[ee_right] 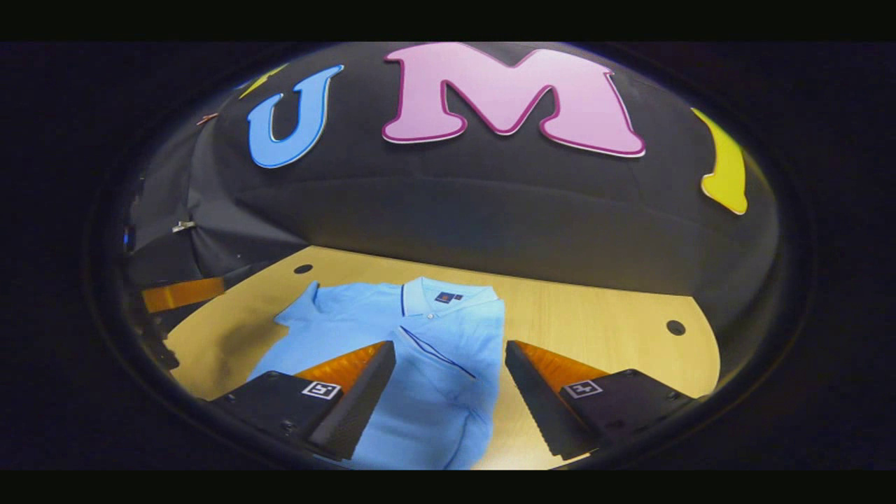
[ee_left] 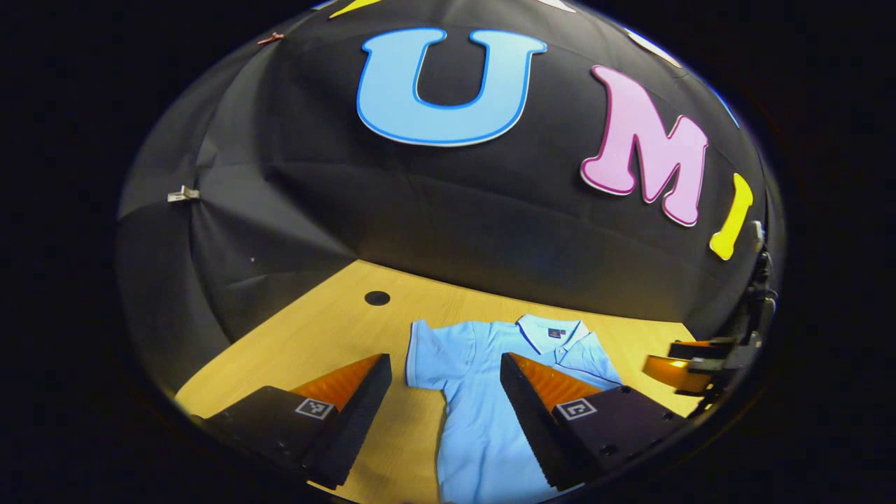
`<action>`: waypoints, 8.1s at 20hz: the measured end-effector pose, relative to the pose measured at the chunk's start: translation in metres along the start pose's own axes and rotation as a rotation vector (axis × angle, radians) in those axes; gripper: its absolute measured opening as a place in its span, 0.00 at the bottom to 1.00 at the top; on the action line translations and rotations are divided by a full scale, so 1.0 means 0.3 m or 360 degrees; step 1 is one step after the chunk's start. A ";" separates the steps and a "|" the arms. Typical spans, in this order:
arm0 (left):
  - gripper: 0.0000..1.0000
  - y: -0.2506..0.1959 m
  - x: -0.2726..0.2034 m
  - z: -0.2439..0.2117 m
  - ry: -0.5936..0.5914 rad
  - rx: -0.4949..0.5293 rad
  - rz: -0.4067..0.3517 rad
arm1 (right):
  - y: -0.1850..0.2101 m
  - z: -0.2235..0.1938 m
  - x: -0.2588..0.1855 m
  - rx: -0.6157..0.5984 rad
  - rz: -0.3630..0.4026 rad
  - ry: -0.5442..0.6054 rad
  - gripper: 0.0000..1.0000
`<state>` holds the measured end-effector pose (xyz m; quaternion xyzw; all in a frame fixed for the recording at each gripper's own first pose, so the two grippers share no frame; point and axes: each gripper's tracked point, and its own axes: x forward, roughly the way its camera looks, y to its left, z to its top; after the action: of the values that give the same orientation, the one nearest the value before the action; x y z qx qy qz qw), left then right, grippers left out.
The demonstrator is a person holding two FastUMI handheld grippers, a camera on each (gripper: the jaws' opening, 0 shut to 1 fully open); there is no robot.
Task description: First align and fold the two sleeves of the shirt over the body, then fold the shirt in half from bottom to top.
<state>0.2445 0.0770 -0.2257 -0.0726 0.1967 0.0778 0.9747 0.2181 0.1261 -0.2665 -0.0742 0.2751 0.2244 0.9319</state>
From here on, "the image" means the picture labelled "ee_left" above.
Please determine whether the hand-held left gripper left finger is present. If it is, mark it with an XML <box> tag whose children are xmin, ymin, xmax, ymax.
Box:
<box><xmin>189</xmin><ymin>353</ymin><xmax>393</xmax><ymax>491</ymax></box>

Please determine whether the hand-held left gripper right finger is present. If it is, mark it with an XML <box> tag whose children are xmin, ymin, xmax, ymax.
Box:
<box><xmin>499</xmin><ymin>352</ymin><xmax>690</xmax><ymax>492</ymax></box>

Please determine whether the light blue T-shirt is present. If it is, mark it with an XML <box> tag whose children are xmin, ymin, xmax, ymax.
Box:
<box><xmin>405</xmin><ymin>314</ymin><xmax>625</xmax><ymax>504</ymax></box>

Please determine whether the black backdrop cloth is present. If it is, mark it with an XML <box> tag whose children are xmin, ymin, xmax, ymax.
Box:
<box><xmin>115</xmin><ymin>0</ymin><xmax>771</xmax><ymax>393</ymax></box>

